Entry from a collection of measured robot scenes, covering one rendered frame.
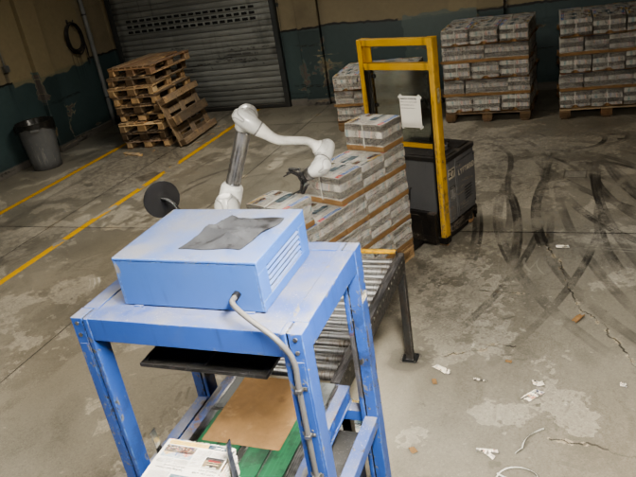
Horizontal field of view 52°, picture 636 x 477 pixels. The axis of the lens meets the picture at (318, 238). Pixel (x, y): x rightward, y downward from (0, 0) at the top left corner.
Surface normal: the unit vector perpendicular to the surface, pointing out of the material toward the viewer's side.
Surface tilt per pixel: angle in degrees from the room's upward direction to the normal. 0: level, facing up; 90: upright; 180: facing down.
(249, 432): 0
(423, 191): 90
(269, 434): 0
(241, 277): 90
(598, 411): 0
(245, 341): 90
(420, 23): 90
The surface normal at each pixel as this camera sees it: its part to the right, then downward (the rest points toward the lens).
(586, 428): -0.15, -0.90
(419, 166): -0.63, 0.41
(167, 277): -0.33, 0.44
